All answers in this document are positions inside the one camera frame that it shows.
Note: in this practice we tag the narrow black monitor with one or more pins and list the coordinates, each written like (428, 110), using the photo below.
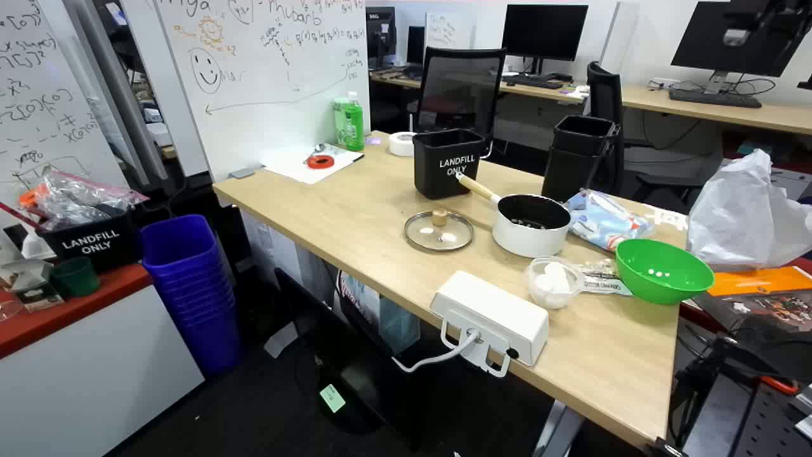
(380, 35)

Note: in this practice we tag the large black computer monitor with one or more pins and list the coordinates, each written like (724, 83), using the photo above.
(735, 35)

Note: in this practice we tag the grey whiteboard eraser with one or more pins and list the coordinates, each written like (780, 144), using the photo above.
(244, 172)

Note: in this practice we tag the black keyboard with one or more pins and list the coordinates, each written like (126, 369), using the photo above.
(713, 97)
(532, 83)

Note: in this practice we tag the white cabinet with red top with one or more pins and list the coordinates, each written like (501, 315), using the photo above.
(85, 371)

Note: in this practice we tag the large black plastic bin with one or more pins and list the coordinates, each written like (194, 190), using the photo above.
(572, 169)

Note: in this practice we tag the white plastic bag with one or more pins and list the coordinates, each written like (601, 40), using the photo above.
(743, 213)

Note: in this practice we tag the orange book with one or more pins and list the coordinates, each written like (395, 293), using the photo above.
(762, 280)

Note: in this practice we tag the blue plastic package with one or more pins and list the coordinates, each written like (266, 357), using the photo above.
(604, 220)

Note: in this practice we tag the glass lid with wooden knob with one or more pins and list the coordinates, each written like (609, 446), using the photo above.
(437, 238)

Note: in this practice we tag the white power box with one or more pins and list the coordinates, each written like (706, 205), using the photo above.
(489, 318)

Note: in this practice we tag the white paper sheet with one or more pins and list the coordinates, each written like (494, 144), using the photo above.
(291, 166)

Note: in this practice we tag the clear plastic bag with trash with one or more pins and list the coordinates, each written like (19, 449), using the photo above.
(76, 200)

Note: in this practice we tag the white tape roll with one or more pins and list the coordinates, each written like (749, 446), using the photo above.
(398, 144)

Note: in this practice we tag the whiteboard with dense writing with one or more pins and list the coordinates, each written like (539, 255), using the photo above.
(52, 102)

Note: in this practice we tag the green sticky note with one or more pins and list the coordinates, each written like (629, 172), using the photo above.
(333, 397)

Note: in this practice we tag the red tape dispenser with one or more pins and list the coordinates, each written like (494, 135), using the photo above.
(319, 161)

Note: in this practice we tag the black frying pan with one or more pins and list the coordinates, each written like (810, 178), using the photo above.
(529, 242)

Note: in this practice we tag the green bottle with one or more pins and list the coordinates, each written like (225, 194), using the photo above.
(347, 122)

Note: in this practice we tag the small black landfill bin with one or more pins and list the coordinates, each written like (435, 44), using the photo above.
(445, 169)

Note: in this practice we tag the whiteboard with smiley drawing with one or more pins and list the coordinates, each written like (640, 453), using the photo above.
(270, 86)

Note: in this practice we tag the dark green cup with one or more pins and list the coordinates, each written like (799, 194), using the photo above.
(74, 277)

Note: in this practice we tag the green plastic bowl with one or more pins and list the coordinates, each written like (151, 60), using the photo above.
(661, 271)

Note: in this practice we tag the clear plastic cup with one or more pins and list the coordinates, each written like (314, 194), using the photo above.
(554, 282)

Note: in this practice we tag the black landfill bin with bags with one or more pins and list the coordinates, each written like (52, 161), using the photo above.
(88, 246)

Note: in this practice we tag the stack of blue bins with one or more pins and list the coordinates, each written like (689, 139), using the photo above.
(190, 288)

